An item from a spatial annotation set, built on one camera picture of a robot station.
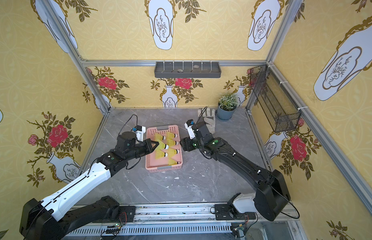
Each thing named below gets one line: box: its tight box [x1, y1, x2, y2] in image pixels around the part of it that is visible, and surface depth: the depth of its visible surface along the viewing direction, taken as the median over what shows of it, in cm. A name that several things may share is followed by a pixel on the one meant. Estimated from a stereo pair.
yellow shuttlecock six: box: [155, 149, 169, 160], surface depth 94 cm
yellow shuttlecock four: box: [157, 142, 169, 151], surface depth 81 cm
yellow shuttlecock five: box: [167, 148, 180, 157], surface depth 95 cm
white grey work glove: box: [197, 107, 216, 135], surface depth 119 cm
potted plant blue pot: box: [215, 93, 240, 122], surface depth 105 cm
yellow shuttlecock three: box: [166, 138, 180, 148], surface depth 99 cm
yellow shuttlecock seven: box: [168, 158, 181, 166], surface depth 90 cm
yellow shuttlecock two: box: [166, 132, 178, 141], surface depth 102 cm
